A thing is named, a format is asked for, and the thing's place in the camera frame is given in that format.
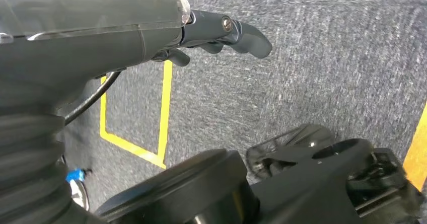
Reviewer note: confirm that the black robot lower body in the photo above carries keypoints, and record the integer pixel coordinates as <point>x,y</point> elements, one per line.
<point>300,189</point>

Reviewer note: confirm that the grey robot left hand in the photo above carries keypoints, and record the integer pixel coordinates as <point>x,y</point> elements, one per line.
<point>83,49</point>

